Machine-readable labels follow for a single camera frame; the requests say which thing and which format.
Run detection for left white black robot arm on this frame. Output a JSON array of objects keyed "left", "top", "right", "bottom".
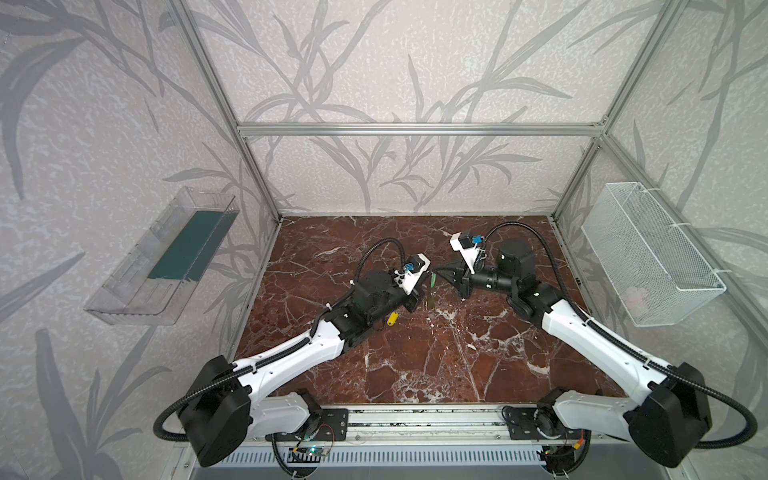
[{"left": 173, "top": 263, "right": 428, "bottom": 467}]

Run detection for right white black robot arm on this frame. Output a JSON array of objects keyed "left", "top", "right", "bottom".
[{"left": 436, "top": 233, "right": 712, "bottom": 468}]

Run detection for yellow capped key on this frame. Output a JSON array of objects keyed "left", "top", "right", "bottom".
[{"left": 386, "top": 312, "right": 399, "bottom": 327}]

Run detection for pink object in basket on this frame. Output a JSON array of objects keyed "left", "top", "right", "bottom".
[{"left": 622, "top": 287, "right": 649, "bottom": 319}]

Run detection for green circuit board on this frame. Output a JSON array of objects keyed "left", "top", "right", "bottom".
[{"left": 290, "top": 445, "right": 332, "bottom": 463}]

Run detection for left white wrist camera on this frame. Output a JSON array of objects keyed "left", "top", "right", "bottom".
[{"left": 395, "top": 253, "right": 431, "bottom": 295}]

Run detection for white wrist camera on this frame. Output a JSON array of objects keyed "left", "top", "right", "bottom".
[
  {"left": 449, "top": 232, "right": 486, "bottom": 274},
  {"left": 395, "top": 253, "right": 431, "bottom": 295}
]

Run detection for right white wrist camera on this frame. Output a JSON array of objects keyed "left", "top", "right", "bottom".
[{"left": 449, "top": 232, "right": 486, "bottom": 274}]

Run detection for right black corrugated cable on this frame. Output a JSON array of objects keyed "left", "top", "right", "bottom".
[{"left": 483, "top": 221, "right": 758, "bottom": 450}]

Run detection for aluminium mounting rail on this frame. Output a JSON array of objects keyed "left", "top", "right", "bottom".
[{"left": 243, "top": 392, "right": 635, "bottom": 445}]

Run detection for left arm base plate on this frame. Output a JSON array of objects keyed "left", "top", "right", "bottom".
[{"left": 267, "top": 408, "right": 350, "bottom": 442}]

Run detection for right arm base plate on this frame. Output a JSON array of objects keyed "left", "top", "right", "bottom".
[{"left": 501, "top": 405, "right": 582, "bottom": 444}]

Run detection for white wire mesh basket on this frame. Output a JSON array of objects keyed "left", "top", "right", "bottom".
[{"left": 582, "top": 182, "right": 727, "bottom": 328}]

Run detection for clear plastic wall tray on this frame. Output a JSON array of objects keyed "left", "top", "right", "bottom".
[{"left": 84, "top": 187, "right": 240, "bottom": 326}]

